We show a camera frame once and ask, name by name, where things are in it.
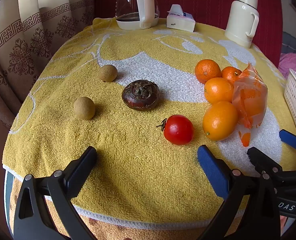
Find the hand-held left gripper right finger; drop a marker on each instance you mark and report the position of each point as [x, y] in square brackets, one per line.
[211, 171]

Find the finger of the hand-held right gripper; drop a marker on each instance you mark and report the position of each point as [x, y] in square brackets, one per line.
[291, 139]
[263, 160]

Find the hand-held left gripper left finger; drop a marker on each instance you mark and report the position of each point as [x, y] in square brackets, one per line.
[86, 163]

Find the red tomato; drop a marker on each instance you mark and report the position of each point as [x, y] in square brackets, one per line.
[178, 129]

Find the yellow and white towel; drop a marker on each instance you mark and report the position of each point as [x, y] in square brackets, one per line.
[128, 150]

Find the smooth orange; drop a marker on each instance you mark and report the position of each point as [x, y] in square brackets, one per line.
[220, 121]
[218, 90]

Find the orange inside plastic bag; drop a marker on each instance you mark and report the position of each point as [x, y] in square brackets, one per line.
[253, 102]

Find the brown longan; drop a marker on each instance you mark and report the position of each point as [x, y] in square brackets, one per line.
[84, 108]
[107, 73]

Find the orange-printed plastic bag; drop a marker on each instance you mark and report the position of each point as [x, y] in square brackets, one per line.
[249, 80]

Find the pink cloth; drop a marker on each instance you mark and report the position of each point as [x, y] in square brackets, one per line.
[294, 63]

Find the dark water chestnut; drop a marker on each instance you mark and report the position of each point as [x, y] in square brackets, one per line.
[140, 95]

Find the rough-skinned mandarin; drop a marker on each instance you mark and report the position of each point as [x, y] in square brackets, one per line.
[208, 70]
[230, 74]

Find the grey cushion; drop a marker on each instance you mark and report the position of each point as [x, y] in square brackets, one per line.
[293, 42]

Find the cream thermos flask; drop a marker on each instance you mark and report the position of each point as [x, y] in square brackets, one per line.
[240, 20]

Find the beige patterned curtain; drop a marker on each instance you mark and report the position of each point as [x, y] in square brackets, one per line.
[25, 42]

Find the tissue pack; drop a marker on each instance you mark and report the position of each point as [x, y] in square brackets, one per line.
[180, 21]

